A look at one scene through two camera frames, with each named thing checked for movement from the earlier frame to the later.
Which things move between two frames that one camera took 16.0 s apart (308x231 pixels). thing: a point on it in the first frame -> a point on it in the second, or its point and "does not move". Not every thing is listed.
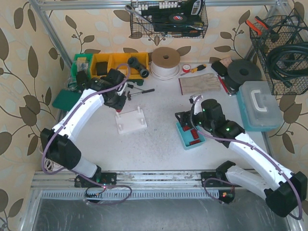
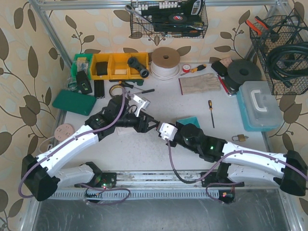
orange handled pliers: x=264 y=24 does not move
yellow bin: x=120 y=61 does not move
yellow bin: x=143 y=57 does not move
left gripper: x=118 y=104 -> x=142 y=122
